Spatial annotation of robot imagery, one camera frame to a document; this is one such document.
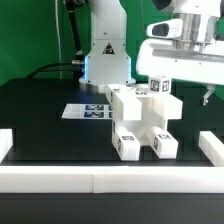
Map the white left fence block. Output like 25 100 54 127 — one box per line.
0 129 13 163

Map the white right fence bar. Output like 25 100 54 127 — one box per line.
198 131 224 167

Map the white fiducial marker sheet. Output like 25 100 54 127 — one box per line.
62 104 112 120

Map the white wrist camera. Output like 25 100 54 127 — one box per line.
146 18 183 39

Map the white chair seat part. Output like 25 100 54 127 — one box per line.
112 113 168 146

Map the white chair back part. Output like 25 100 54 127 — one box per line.
98 84 183 121

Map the white front fence bar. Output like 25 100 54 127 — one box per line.
0 166 224 193

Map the white thin cable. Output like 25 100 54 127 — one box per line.
54 0 64 63

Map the white fence bar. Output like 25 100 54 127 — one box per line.
198 131 224 167
0 166 224 193

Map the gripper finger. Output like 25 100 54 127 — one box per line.
203 84 216 106

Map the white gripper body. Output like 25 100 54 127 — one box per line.
136 38 224 85

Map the white tagged cube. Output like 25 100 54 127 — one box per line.
149 76 171 93

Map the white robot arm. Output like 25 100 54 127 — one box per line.
83 0 224 103

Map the black cable bundle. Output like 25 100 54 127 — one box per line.
25 0 86 80

